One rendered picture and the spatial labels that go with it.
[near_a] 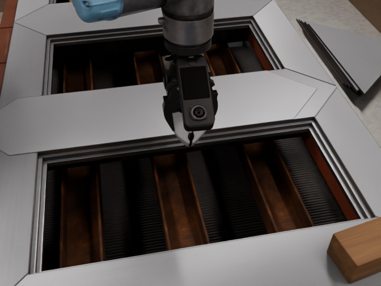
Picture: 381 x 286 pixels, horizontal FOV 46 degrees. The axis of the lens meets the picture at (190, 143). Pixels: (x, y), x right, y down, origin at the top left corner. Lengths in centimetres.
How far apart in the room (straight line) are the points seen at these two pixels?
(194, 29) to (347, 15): 100
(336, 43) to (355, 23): 22
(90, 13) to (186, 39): 15
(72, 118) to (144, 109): 15
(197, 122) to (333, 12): 102
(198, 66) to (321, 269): 36
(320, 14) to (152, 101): 77
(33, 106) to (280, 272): 61
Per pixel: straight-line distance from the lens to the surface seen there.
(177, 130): 76
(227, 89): 102
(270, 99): 100
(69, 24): 130
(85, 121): 95
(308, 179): 125
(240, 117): 94
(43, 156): 91
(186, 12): 63
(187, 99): 66
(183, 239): 93
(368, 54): 132
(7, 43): 130
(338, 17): 157
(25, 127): 97
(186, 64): 68
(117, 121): 94
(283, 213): 99
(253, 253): 72
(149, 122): 93
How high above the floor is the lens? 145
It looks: 43 degrees down
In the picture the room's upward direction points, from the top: straight up
